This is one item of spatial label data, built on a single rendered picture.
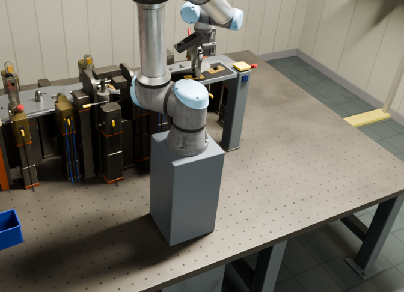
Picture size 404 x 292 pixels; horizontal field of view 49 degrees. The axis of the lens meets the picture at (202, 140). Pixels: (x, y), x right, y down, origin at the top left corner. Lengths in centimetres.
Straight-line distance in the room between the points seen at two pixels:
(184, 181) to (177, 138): 16
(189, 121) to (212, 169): 22
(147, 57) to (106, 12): 251
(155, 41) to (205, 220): 73
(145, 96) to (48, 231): 69
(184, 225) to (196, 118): 45
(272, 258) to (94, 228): 78
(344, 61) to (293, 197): 282
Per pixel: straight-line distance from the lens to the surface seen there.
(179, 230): 173
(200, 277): 194
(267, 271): 212
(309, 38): 507
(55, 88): 216
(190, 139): 152
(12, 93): 184
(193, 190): 162
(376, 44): 444
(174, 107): 148
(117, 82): 186
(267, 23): 481
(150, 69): 146
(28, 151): 197
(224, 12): 152
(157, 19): 138
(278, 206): 201
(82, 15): 389
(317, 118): 269
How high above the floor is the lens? 204
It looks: 35 degrees down
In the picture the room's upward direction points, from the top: 6 degrees clockwise
